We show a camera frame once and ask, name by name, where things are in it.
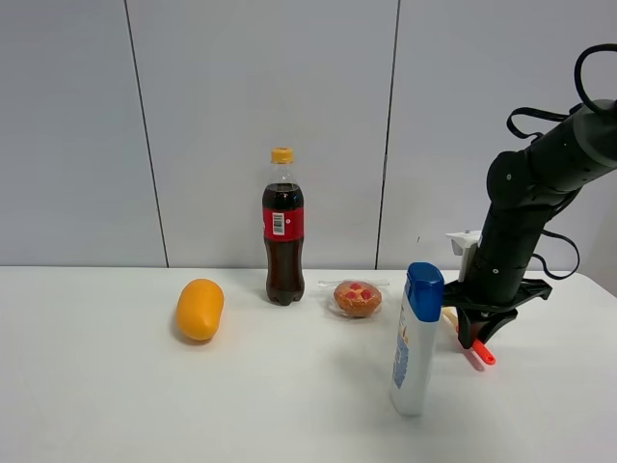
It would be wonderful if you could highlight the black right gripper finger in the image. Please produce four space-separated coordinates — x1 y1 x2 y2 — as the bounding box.
456 308 477 349

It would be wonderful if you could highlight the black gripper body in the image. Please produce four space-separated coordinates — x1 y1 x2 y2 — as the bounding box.
443 274 552 324

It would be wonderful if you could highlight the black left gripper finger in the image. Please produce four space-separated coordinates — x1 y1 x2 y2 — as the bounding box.
474 311 518 344

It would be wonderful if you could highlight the white blue shampoo bottle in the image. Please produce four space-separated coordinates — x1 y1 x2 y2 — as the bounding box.
389 262 444 417

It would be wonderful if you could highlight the wrapped fruit tart pastry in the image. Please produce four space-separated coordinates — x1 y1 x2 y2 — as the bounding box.
318 279 389 319

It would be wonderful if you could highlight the orange mango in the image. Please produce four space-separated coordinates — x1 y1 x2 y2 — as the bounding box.
175 279 225 342

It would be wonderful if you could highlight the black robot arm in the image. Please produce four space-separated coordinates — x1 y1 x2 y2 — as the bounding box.
443 99 616 349

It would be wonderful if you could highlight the cola bottle yellow cap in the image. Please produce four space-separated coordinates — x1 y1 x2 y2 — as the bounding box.
262 148 305 306

